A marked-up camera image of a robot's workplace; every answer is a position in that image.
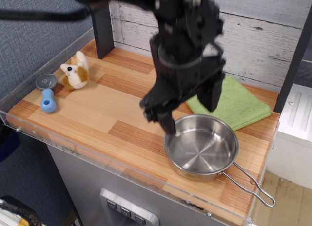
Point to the plush corgi toy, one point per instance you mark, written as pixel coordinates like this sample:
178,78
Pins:
76,73

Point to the white aluminium side unit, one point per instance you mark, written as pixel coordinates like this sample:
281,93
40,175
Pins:
290,156

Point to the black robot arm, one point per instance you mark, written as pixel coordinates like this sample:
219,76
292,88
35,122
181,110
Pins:
185,28

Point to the green folded cloth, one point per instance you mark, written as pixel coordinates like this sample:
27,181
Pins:
237,106

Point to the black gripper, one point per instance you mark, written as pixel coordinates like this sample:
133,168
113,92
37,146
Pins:
176,82

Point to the blue grey toy scoop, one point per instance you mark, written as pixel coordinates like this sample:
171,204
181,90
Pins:
46,83

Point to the grey cabinet with buttons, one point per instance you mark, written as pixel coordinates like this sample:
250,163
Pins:
104,197

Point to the stainless steel pan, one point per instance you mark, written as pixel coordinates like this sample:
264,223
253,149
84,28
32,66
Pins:
203,148

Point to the black vertical post right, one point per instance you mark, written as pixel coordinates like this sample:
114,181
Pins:
295,63

